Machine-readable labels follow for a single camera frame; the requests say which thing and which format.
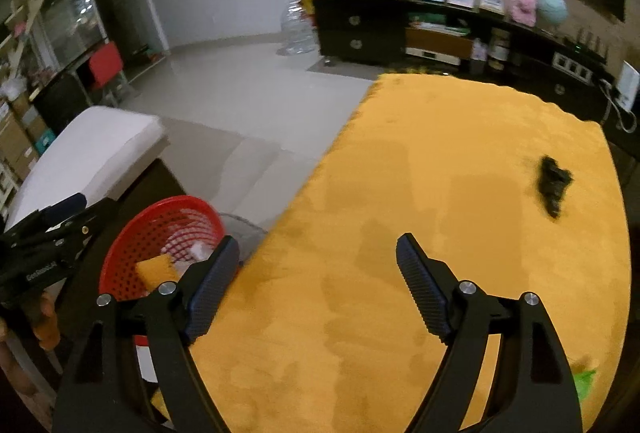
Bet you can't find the white tissue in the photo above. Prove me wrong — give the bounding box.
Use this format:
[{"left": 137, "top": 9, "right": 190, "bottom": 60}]
[{"left": 174, "top": 241, "right": 214, "bottom": 275}]

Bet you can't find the small black crumpled trash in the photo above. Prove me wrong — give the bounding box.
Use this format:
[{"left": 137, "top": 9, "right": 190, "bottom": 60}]
[{"left": 537, "top": 156, "right": 573, "bottom": 219}]

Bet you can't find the person left hand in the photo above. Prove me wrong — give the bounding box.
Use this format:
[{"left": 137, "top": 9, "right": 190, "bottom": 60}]
[{"left": 1, "top": 289, "right": 62, "bottom": 401}]

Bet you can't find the yellow foam net in basket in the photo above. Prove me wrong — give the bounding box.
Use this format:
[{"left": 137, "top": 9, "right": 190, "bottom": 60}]
[{"left": 136, "top": 254, "right": 180, "bottom": 292}]

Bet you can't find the green wrapper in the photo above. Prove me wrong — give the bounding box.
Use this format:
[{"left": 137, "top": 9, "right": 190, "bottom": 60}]
[{"left": 573, "top": 369, "right": 597, "bottom": 403}]

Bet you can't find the red plastic basket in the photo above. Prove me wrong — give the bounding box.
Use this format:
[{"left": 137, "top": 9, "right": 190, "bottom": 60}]
[{"left": 98, "top": 194, "right": 228, "bottom": 383}]

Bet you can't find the yellow table cloth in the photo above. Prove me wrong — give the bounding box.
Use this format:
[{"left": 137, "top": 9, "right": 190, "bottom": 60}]
[{"left": 191, "top": 74, "right": 631, "bottom": 432}]

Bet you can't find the red chair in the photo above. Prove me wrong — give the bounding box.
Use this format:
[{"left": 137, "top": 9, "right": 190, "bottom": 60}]
[{"left": 89, "top": 41, "right": 124, "bottom": 90}]

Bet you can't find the clear water jug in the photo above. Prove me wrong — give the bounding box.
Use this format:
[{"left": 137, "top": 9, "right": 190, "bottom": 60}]
[{"left": 280, "top": 0, "right": 317, "bottom": 56}]

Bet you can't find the white router box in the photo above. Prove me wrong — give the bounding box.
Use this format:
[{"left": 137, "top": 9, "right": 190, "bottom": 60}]
[{"left": 616, "top": 61, "right": 640, "bottom": 112}]

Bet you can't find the black tv cabinet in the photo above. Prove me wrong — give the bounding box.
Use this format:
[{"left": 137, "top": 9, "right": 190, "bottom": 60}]
[{"left": 312, "top": 0, "right": 639, "bottom": 136}]

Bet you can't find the pink plush toy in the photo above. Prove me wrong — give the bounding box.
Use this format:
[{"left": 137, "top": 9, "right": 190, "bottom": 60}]
[{"left": 510, "top": 0, "right": 537, "bottom": 28}]

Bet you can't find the pale blue globe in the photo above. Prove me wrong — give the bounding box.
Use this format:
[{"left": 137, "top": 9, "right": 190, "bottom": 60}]
[{"left": 536, "top": 0, "right": 568, "bottom": 26}]

